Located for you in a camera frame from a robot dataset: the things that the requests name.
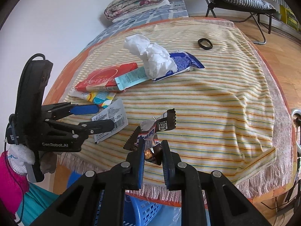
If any orange floral bedsheet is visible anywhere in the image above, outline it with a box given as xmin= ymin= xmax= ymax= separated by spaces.
xmin=43 ymin=16 xmax=297 ymax=208

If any yellow green crate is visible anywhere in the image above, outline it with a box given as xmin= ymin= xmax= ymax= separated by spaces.
xmin=280 ymin=5 xmax=300 ymax=32

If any blue plastic basket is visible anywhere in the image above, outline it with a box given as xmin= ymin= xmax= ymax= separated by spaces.
xmin=67 ymin=170 xmax=179 ymax=226

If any blue checked bedsheet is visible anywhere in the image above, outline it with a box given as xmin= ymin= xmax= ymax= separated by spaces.
xmin=84 ymin=0 xmax=189 ymax=50

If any striped cushion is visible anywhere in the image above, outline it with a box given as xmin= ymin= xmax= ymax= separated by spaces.
xmin=224 ymin=0 xmax=274 ymax=11

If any black folding chair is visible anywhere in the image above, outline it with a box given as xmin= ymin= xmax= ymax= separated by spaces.
xmin=205 ymin=0 xmax=276 ymax=45

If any white tissue paper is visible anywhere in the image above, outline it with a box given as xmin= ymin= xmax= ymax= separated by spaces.
xmin=123 ymin=34 xmax=178 ymax=80

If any left gloved hand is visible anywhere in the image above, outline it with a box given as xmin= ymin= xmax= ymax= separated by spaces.
xmin=7 ymin=144 xmax=57 ymax=175

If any blue snack wrapper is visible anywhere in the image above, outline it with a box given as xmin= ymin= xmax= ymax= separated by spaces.
xmin=153 ymin=51 xmax=204 ymax=82

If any black hair tie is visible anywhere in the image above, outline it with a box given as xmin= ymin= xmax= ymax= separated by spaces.
xmin=197 ymin=38 xmax=213 ymax=51

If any red cardboard box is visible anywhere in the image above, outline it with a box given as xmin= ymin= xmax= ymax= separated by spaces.
xmin=74 ymin=62 xmax=138 ymax=92

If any light blue tube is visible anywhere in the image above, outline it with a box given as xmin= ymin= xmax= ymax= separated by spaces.
xmin=115 ymin=66 xmax=149 ymax=91

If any brown chocolate bar wrapper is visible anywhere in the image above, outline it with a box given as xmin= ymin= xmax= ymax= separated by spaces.
xmin=123 ymin=109 xmax=176 ymax=165

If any white ring light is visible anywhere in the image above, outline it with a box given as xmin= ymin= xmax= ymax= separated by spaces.
xmin=291 ymin=108 xmax=301 ymax=155

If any colourful small packet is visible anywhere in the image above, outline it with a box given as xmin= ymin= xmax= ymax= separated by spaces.
xmin=69 ymin=89 xmax=116 ymax=108

